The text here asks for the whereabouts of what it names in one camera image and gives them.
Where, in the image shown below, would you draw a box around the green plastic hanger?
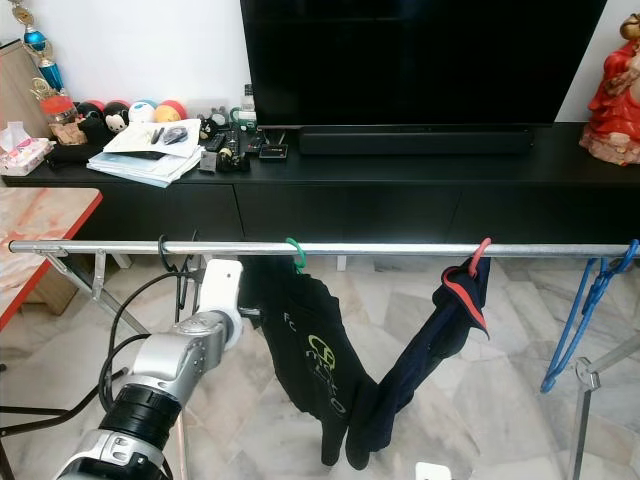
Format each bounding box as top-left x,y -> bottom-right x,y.
285,237 -> 308,274

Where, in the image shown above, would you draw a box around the black shirt with green print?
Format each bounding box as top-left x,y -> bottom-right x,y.
240,258 -> 381,469

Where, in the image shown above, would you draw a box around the red plastic hanger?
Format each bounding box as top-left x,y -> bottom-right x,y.
467,237 -> 494,279

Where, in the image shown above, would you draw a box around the blue plastic hanger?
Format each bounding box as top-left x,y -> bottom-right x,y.
540,238 -> 640,394

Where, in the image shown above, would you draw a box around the marble table with red edge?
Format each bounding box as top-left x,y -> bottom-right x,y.
0,188 -> 127,480

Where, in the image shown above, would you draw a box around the pink white tissue pack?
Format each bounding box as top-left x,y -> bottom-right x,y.
1,122 -> 53,177

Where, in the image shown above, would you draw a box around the red-lidded jar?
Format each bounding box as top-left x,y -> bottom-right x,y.
43,95 -> 81,146

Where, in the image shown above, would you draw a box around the light wooden sideboard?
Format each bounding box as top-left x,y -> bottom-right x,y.
0,40 -> 51,186

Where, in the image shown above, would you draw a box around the red and black plush toy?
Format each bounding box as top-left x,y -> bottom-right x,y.
78,100 -> 106,136

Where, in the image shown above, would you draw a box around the black mouse plush toy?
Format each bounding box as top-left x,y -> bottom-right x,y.
103,101 -> 129,136

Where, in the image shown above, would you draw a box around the gold and blue trophy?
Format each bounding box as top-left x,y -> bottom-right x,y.
10,0 -> 69,99

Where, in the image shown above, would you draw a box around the white round plush toy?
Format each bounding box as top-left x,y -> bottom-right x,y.
128,99 -> 157,125

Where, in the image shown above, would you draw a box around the orange round plush toy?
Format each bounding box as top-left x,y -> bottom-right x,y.
154,100 -> 187,124

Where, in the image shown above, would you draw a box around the clear plastic bottle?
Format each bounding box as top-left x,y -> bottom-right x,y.
239,85 -> 258,126

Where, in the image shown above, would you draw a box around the black TV console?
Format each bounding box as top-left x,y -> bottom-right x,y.
3,122 -> 640,246

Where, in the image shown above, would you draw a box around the silver metal clothes rack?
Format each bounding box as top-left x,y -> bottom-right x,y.
8,240 -> 640,480

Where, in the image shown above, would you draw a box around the black soundbar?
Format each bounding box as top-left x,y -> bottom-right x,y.
297,127 -> 536,156

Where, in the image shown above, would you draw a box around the navy shirt with red collar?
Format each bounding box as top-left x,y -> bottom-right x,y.
345,257 -> 493,471

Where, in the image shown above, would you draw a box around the black television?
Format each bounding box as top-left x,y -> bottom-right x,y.
240,0 -> 609,129

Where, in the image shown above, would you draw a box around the red laughing Buddha statue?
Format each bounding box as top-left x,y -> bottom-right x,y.
580,15 -> 640,167

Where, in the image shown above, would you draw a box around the black wire hangers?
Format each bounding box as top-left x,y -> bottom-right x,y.
157,235 -> 211,321

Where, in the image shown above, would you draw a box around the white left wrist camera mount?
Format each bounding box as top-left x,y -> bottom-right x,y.
198,258 -> 245,346

